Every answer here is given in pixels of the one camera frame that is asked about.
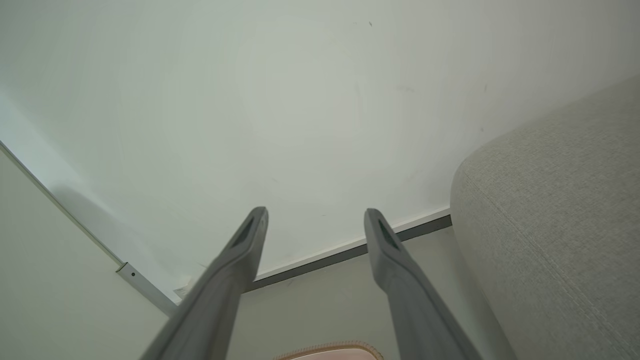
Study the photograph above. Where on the white metal corner rail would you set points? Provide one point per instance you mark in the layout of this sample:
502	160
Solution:
90	235

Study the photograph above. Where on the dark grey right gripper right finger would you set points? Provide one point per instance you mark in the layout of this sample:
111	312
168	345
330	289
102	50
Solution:
415	305

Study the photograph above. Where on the pink laundry basket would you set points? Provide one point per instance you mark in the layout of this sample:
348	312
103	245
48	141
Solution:
330	352

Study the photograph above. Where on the dark grey skirting board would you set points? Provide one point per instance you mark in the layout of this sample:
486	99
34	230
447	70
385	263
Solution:
345	253

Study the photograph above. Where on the light grey fabric sofa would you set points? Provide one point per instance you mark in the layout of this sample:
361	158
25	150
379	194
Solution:
560	240

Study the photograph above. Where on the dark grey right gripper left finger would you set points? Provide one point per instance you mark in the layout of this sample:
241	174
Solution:
212	302

